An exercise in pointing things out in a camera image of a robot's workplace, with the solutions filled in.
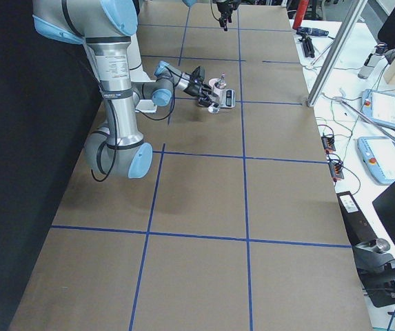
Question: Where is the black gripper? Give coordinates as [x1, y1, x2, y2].
[183, 66, 219, 108]
[216, 0, 239, 32]

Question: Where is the pink plastic cup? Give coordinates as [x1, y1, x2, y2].
[209, 78, 222, 99]

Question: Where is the clear glass sauce bottle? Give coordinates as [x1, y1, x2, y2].
[207, 72, 228, 114]

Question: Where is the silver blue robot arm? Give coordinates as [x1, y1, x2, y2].
[33, 1, 218, 179]

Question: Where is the grey digital kitchen scale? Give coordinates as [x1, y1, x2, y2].
[219, 89, 236, 109]

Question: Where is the blue folded umbrella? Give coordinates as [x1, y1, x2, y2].
[296, 26, 329, 37]

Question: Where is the black folded tripod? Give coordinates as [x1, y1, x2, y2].
[299, 34, 315, 58]

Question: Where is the pink striped reacher pole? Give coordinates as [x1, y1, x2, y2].
[303, 39, 334, 70]

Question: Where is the orange black connector block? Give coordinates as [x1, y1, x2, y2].
[321, 135, 336, 154]

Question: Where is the metal reacher pole green tip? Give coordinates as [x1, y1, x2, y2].
[336, 97, 395, 143]

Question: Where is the far blue teach pendant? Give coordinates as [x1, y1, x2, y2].
[361, 89, 395, 130]

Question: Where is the blue teach pendant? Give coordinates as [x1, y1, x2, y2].
[361, 89, 395, 130]
[357, 137, 395, 185]

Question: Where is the near blue teach pendant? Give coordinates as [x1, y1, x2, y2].
[357, 137, 395, 185]

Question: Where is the black power adapter box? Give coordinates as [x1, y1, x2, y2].
[336, 191, 377, 245]

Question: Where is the black monitor stand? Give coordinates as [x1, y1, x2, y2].
[352, 242, 395, 308]

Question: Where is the aluminium frame post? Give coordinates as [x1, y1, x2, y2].
[306, 0, 368, 108]

